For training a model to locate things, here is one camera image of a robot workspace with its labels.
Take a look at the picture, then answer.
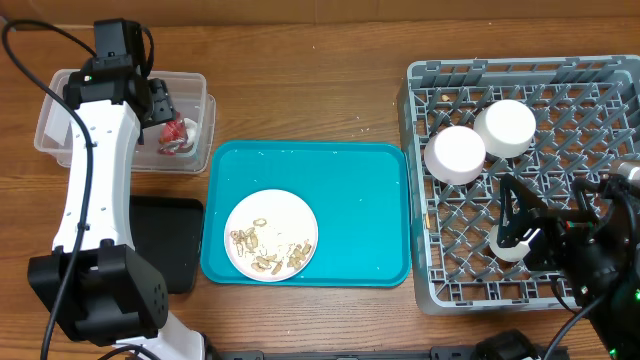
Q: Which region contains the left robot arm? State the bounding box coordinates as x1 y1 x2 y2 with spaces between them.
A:
28 19 216 359

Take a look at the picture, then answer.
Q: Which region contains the white plate with food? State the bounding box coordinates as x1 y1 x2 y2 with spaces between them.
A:
224 189 319 283

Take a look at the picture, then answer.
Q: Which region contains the black plastic tray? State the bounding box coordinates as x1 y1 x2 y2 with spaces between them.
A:
129 195 204 294

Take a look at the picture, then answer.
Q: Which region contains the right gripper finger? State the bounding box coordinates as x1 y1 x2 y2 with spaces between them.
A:
497 174 547 248
572 177 601 210

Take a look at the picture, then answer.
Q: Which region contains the clear plastic storage bin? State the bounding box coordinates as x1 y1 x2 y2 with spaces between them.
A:
34 71 216 174

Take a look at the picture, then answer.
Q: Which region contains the white paper cup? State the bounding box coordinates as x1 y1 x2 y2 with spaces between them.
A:
488 225 533 263

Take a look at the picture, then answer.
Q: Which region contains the pink bowl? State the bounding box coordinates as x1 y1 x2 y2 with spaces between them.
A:
423 126 486 185

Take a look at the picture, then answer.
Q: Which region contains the red snack wrapper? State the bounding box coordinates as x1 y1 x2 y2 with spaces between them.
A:
158 119 189 155

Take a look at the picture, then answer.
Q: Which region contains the white tissue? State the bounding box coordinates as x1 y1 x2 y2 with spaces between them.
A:
183 118 198 148

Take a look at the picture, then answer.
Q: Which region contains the teal serving tray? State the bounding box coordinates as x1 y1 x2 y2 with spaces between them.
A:
201 140 411 288

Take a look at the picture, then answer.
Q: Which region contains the white bowl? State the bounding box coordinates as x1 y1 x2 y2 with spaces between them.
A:
473 100 536 158

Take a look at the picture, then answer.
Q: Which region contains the grey dishwasher rack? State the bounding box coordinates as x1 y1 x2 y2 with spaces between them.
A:
397 55 639 315

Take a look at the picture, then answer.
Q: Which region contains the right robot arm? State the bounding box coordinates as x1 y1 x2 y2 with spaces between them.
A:
474 175 639 359

